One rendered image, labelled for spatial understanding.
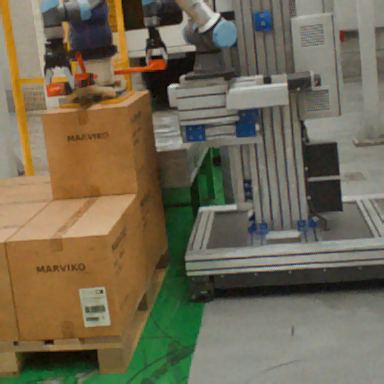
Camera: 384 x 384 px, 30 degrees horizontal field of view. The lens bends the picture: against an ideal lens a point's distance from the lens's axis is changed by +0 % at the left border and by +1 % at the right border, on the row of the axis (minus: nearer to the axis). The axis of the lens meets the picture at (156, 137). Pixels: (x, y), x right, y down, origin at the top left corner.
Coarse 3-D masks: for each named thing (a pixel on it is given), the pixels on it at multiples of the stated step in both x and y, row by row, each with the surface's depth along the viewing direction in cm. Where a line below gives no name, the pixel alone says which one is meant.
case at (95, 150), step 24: (144, 96) 359; (48, 120) 323; (72, 120) 321; (96, 120) 320; (120, 120) 318; (144, 120) 354; (48, 144) 325; (72, 144) 323; (96, 144) 321; (120, 144) 320; (144, 144) 348; (48, 168) 327; (72, 168) 325; (96, 168) 324; (120, 168) 322; (144, 168) 343; (72, 192) 327; (96, 192) 326; (120, 192) 324
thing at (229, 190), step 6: (222, 150) 436; (228, 150) 436; (222, 156) 437; (228, 156) 436; (222, 162) 438; (228, 162) 437; (222, 168) 438; (228, 168) 438; (228, 174) 438; (228, 180) 439; (228, 186) 440; (228, 192) 440; (234, 192) 442; (228, 198) 441; (234, 198) 440; (228, 204) 441; (234, 204) 441
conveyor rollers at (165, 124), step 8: (152, 112) 609; (160, 112) 603; (168, 112) 595; (176, 112) 592; (160, 120) 555; (168, 120) 546; (176, 120) 544; (160, 128) 514; (168, 128) 507; (176, 128) 504; (160, 136) 476; (168, 136) 471; (176, 136) 469; (160, 144) 444; (168, 144) 443; (176, 144) 435
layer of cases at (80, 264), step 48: (0, 192) 360; (48, 192) 347; (144, 192) 338; (0, 240) 273; (48, 240) 268; (96, 240) 265; (144, 240) 329; (0, 288) 275; (48, 288) 272; (96, 288) 269; (0, 336) 279; (48, 336) 275; (96, 336) 272
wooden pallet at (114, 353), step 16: (160, 256) 362; (160, 272) 370; (144, 288) 318; (144, 304) 323; (128, 320) 285; (144, 320) 313; (128, 336) 282; (0, 352) 279; (16, 352) 280; (32, 352) 296; (112, 352) 272; (128, 352) 280; (0, 368) 281; (16, 368) 280; (112, 368) 273
